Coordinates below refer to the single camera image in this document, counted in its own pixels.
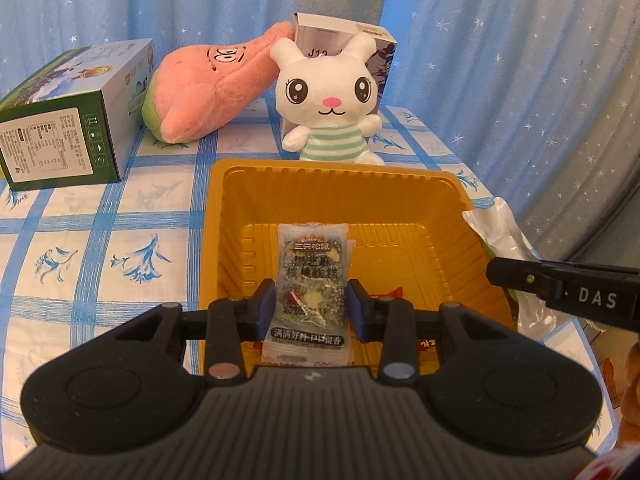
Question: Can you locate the silver foil snack packet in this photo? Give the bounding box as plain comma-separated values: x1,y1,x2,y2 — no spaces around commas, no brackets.
462,197,562,337

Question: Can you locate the grey clear snack packet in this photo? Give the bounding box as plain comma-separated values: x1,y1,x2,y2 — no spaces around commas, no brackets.
261,221,357,367

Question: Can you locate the pink peach plush toy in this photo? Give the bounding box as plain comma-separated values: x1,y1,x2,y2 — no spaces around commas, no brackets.
142,21,296,143

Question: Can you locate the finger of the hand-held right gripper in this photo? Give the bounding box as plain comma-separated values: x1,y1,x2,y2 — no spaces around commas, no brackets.
486,257,566,306

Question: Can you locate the blue star curtain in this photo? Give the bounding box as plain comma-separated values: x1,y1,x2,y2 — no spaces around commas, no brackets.
0,0,640,201

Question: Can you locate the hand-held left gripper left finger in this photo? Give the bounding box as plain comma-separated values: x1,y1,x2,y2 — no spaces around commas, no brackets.
119,280,277,387

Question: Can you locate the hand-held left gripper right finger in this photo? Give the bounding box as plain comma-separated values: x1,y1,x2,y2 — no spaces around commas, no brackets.
347,280,507,387

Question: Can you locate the white rabbit plush toy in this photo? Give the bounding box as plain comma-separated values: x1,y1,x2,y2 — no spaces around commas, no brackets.
270,35,386,166

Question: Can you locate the grey star curtain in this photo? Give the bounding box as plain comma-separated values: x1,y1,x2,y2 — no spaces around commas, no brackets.
515,35,640,266

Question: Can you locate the white cardboard box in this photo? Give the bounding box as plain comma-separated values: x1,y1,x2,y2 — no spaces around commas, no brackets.
292,12,398,136

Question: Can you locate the blue checked tablecloth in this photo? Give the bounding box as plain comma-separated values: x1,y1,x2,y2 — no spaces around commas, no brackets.
0,97,531,451

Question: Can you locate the green cardboard box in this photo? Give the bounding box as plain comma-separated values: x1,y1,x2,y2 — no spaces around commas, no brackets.
0,37,155,192

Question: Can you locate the red patterned clothing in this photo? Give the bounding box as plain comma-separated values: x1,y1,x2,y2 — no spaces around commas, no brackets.
575,452,640,480

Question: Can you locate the golden plastic tray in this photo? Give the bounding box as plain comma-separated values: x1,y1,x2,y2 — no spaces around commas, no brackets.
200,158,519,378

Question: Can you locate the person's right hand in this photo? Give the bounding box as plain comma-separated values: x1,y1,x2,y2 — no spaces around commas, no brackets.
620,345,640,413

